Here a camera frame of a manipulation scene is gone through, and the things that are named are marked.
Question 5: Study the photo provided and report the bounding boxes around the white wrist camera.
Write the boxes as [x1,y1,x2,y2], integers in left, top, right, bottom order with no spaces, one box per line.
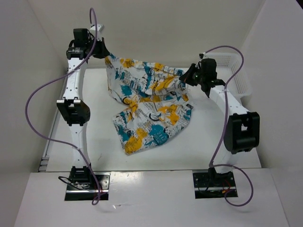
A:
[199,52,209,60]
[89,24,104,33]

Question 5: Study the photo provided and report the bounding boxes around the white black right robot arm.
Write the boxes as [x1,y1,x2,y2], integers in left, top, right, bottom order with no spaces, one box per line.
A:
[179,58,260,186]

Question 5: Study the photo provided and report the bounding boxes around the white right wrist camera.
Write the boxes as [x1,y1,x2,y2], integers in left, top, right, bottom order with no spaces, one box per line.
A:
[199,52,209,60]

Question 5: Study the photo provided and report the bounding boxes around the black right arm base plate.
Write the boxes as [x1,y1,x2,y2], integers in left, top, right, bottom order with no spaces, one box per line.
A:
[192,170,238,199]

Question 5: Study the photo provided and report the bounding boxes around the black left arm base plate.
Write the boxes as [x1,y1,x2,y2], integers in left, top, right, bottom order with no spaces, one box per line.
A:
[60,172,111,201]

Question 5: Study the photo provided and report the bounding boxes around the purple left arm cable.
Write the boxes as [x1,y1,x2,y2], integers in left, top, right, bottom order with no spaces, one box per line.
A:
[25,8,107,205]

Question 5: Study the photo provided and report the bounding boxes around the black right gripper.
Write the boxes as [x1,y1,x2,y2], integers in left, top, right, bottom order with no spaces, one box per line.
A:
[179,63,205,86]

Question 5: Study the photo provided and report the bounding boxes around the patterned white teal yellow shorts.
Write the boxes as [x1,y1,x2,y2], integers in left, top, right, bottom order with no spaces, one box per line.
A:
[105,54,193,155]

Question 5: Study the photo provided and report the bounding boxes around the white plastic mesh basket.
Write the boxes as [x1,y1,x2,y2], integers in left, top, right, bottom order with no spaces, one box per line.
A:
[205,52,252,98]

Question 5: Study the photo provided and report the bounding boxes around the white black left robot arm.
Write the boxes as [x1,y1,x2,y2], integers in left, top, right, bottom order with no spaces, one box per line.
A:
[56,25,109,189]

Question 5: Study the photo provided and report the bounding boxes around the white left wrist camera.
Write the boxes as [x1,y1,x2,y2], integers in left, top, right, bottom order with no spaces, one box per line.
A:
[89,24,104,33]

